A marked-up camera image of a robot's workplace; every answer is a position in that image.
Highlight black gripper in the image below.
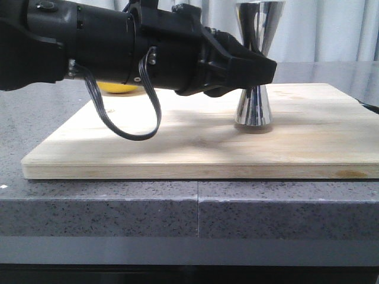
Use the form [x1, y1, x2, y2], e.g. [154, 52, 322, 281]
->
[127, 1, 277, 97]

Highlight steel hourglass jigger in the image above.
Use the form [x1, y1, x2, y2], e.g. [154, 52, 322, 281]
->
[235, 1, 285, 127]

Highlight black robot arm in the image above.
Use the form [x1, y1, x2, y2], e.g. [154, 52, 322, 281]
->
[1, 1, 277, 97]

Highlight wooden cutting board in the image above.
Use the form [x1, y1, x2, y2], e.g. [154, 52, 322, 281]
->
[21, 83, 378, 179]

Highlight yellow lemon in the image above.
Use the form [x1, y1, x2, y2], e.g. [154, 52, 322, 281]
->
[97, 82, 138, 94]

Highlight black ribbon cable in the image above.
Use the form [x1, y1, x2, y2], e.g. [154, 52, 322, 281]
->
[68, 46, 162, 141]

